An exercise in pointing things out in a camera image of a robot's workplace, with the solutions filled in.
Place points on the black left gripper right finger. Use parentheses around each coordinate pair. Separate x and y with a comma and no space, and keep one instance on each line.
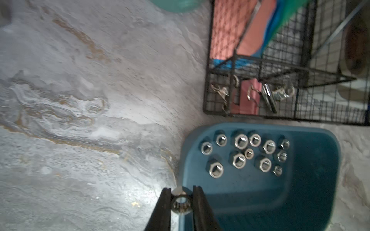
(203,216)

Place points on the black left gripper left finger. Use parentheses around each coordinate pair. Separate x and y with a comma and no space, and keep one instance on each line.
(160,219)

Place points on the large steel hex nut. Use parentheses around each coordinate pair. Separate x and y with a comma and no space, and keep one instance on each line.
(214,168)

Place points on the small steel hex nut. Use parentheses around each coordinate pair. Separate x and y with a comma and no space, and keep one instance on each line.
(221,140)

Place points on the teal plastic storage box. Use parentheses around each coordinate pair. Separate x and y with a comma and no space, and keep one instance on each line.
(300,199)

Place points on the pink binder clip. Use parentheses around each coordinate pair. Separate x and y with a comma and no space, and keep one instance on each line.
(245,100)

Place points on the colourful paper folders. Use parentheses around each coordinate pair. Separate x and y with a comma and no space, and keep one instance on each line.
(244,28)

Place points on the green round clock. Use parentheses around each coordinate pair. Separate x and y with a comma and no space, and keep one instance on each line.
(178,6)

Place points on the black wire desk organizer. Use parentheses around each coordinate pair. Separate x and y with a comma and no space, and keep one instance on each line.
(316,68)

